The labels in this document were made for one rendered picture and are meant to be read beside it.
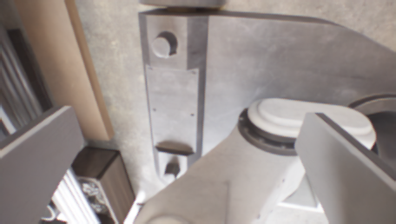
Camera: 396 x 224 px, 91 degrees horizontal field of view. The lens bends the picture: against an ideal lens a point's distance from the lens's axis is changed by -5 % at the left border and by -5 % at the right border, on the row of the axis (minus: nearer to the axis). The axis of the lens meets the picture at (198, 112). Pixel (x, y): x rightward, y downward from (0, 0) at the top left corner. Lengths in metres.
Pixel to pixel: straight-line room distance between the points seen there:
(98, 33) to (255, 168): 0.64
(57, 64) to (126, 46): 0.27
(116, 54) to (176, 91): 0.33
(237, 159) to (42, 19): 0.73
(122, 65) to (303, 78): 0.56
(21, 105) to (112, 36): 0.33
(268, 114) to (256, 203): 0.15
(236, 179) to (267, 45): 0.28
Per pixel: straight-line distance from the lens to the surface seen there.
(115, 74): 0.79
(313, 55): 0.48
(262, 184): 0.30
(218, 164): 0.31
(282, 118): 0.35
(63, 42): 0.81
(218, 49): 0.46
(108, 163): 0.95
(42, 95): 1.04
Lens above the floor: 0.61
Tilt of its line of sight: 57 degrees down
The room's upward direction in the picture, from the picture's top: 158 degrees counter-clockwise
